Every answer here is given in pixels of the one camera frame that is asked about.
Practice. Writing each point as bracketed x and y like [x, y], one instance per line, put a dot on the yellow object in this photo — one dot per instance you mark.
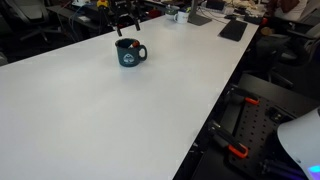
[102, 4]

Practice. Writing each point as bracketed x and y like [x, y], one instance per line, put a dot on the black keyboard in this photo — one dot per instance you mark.
[233, 30]

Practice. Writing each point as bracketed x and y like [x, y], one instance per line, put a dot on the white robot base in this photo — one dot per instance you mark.
[300, 140]

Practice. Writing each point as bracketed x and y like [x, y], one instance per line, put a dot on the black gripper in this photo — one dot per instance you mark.
[123, 8]

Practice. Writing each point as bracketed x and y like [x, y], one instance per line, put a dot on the black computer mouse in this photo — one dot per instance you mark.
[230, 16]

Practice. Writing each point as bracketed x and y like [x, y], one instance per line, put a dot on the red object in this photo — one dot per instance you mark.
[154, 13]

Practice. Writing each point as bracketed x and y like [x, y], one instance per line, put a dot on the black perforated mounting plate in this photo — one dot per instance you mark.
[256, 130]

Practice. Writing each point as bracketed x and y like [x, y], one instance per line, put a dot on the dark green mug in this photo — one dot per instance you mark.
[126, 60]

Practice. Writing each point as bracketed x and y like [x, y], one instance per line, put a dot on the gray monitor stand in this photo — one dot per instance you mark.
[198, 18]

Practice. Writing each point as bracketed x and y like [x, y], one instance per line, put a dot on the black pouch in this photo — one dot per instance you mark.
[253, 19]

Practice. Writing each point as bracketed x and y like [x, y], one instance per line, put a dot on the pile of white papers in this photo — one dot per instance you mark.
[243, 3]

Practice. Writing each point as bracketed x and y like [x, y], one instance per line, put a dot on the person in white shirt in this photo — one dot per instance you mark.
[288, 10]

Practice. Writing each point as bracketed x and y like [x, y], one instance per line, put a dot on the gray office chair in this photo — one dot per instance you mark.
[28, 11]

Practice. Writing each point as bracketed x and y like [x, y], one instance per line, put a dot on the green white cup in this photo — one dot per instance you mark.
[170, 12]

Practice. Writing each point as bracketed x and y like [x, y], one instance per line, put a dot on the black robot stand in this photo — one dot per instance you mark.
[266, 88]

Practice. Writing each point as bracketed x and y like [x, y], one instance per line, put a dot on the white mug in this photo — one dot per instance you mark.
[181, 17]

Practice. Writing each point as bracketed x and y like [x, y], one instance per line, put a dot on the black office chair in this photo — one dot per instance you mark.
[293, 46]

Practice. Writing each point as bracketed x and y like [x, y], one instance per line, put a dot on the black box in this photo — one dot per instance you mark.
[215, 4]

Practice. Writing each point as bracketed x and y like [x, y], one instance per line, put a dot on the white marker red cap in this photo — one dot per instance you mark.
[135, 43]

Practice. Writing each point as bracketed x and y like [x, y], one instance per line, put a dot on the black mounting bracket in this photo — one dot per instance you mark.
[276, 115]

